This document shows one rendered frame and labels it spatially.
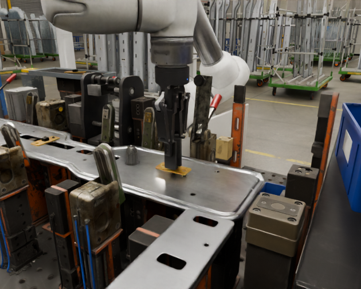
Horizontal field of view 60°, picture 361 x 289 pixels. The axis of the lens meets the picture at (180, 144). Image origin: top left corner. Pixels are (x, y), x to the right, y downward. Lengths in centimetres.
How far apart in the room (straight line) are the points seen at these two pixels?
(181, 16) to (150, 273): 45
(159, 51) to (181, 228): 35
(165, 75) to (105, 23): 15
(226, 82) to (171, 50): 79
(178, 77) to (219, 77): 74
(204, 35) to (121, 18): 74
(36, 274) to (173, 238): 54
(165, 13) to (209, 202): 37
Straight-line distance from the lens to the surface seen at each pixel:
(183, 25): 64
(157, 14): 62
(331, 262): 49
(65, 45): 485
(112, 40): 591
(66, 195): 75
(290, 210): 53
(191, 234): 55
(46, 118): 122
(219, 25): 881
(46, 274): 99
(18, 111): 135
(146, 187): 70
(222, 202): 64
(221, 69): 137
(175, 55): 64
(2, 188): 90
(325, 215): 59
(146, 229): 60
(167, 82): 66
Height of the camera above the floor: 133
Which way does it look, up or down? 20 degrees down
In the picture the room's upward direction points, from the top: straight up
